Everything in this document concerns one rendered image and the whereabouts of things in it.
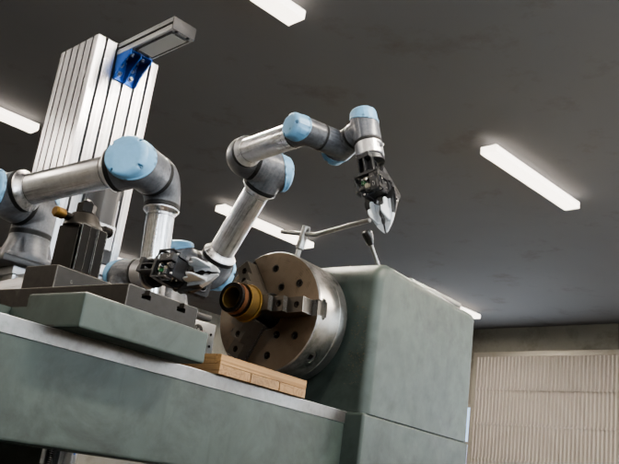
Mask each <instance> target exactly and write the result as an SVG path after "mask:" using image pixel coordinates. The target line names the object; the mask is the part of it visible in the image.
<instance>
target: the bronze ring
mask: <svg viewBox="0 0 619 464"><path fill-rule="evenodd" d="M219 304H220V306H221V308H222V309H223V310H224V311H225V312H227V313H228V314H229V315H230V316H231V317H234V318H235V319H236V320H238V321H240V322H249V321H251V320H253V319H256V318H258V317H259V316H260V315H261V314H262V312H261V308H262V305H263V295H262V292H261V290H260V289H259V288H258V287H257V286H255V285H252V284H240V283H236V282H233V283H229V284H227V285H226V286H225V287H224V288H223V290H222V292H221V294H220V297H219Z"/></svg>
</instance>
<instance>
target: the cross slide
mask: <svg viewBox="0 0 619 464"><path fill-rule="evenodd" d="M73 292H89V293H91V294H94V295H97V296H102V297H105V298H108V299H109V300H112V301H115V302H118V303H121V304H124V305H126V306H129V307H134V308H137V309H140V310H143V311H145V312H148V313H150V314H153V315H156V316H159V317H162V318H164V319H169V320H172V321H175V322H178V323H180V324H183V325H186V326H189V327H191V328H194V327H195V322H196V317H197V311H198V308H196V307H192V306H189V305H186V304H184V303H181V304H180V302H179V301H177V300H174V299H171V298H169V297H166V296H162V295H160V294H157V293H154V292H152V291H146V290H145V288H142V287H139V286H136V285H134V284H93V285H74V286H56V287H37V288H18V289H0V304H2V305H5V306H8V307H26V306H27V304H28V301H29V296H30V295H32V294H50V293H73Z"/></svg>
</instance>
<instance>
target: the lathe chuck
mask: <svg viewBox="0 0 619 464"><path fill-rule="evenodd" d="M255 261H256V263H257V266H258V269H259V271H260V274H261V276H262V278H263V282H264V285H265V287H266V290H267V292H268V294H269V295H271V296H287V297H293V296H305V297H307V298H309V299H311V300H320V301H322V300H324V301H323V303H325V305H324V316H323V318H322V319H321V316H318V315H317V316H305V317H293V318H281V319H280V320H279V322H278V323H277V324H276V325H274V320H275V317H272V316H270V315H268V314H265V313H262V314H261V315H260V316H259V317H258V318H256V319H257V320H259V321H260V322H261V323H263V324H265V325H266V326H267V327H269V328H270V329H269V330H264V331H263V334H262V336H261V337H260V339H259V341H258V342H257V344H256V346H255V347H254V349H253V351H252V353H251V355H250V357H249V359H248V361H247V362H248V363H252V364H255V365H259V366H262V367H265V368H268V369H272V370H274V371H277V372H280V373H283V374H286V375H290V376H292V377H301V376H303V375H305V374H307V373H308V372H309V371H310V370H312V369H313V368H314V367H315V366H316V365H317V364H318V363H319V362H320V361H321V360H322V359H323V357H324V356H325V355H326V354H327V353H328V351H329V349H330V348H331V346H332V344H333V340H334V338H335V335H336V332H337V329H338V325H339V318H340V303H339V297H338V294H337V291H336V288H335V286H334V284H333V281H332V279H331V278H330V277H329V275H328V274H327V273H326V272H325V271H324V270H322V269H321V268H320V267H318V266H316V265H314V264H312V263H310V262H308V261H305V260H303V259H301V258H300V257H299V256H297V255H294V254H291V253H288V252H272V253H268V254H265V255H262V256H261V257H259V258H257V259H256V260H255ZM233 318H234V317H231V316H230V315H229V314H228V313H227V312H225V311H224V310H223V309H222V310H221V316H220V335H221V340H222V343H223V346H224V349H225V351H226V353H227V351H228V348H229V346H230V345H231V344H232V342H233V340H234V338H233V337H232V336H231V335H230V333H231V332H232V331H233V329H234V327H235V325H234V324H232V323H231V321H232V319H233ZM310 353H316V356H315V358H314V359H313V360H312V361H310V362H305V361H304V360H305V358H306V356H307V355H308V354H310ZM227 355H228V356H231V355H229V354H228V353H227ZM231 357H232V356H231Z"/></svg>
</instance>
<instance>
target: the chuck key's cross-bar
mask: <svg viewBox="0 0 619 464"><path fill-rule="evenodd" d="M370 222H371V219H370V218H366V219H362V220H358V221H355V222H352V223H349V224H345V225H341V226H336V227H333V228H329V229H325V230H322V231H319V232H315V233H312V232H305V236H306V237H312V238H315V237H319V236H323V235H327V234H330V233H333V232H337V231H341V230H344V229H347V228H351V227H354V226H361V225H364V224H367V223H370ZM280 233H281V234H286V235H294V236H299V234H300V231H294V230H284V229H282V230H281V231H280Z"/></svg>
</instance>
